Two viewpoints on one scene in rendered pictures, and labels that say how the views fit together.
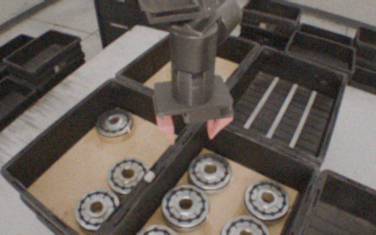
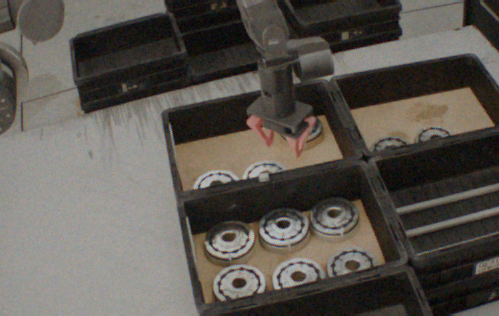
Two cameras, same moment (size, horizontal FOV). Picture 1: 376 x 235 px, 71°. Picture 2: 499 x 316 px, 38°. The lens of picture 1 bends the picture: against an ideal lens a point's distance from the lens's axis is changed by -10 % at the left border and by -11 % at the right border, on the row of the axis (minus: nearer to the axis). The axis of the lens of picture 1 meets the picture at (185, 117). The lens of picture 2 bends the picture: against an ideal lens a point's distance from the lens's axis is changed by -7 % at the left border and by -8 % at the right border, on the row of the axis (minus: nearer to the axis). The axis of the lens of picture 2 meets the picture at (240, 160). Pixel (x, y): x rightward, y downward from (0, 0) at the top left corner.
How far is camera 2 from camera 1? 108 cm
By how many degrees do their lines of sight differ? 38
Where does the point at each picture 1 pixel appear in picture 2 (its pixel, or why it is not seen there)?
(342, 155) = not seen: outside the picture
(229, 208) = (321, 257)
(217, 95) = (291, 117)
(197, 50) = (265, 77)
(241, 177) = (362, 243)
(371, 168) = not seen: outside the picture
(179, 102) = (263, 109)
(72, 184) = (220, 161)
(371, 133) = not seen: outside the picture
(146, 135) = (321, 157)
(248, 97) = (466, 180)
